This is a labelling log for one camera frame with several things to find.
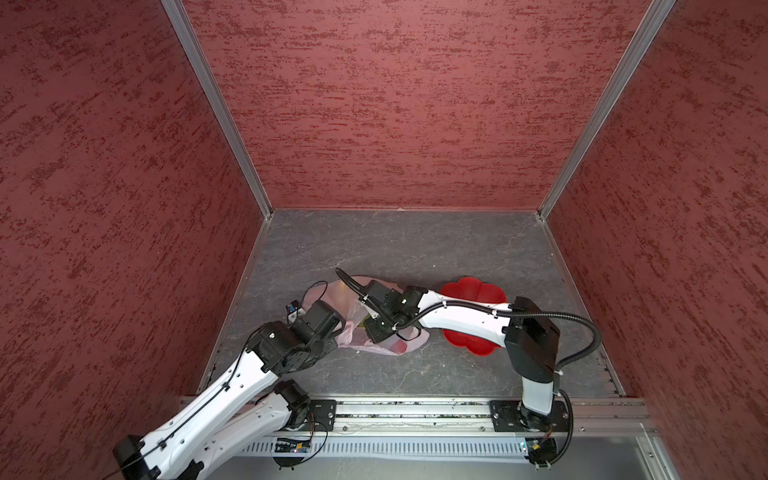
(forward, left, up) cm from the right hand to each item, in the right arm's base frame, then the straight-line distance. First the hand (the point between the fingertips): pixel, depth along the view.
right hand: (373, 339), depth 81 cm
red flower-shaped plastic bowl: (+17, -32, -4) cm, 37 cm away
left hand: (-4, +12, +5) cm, 13 cm away
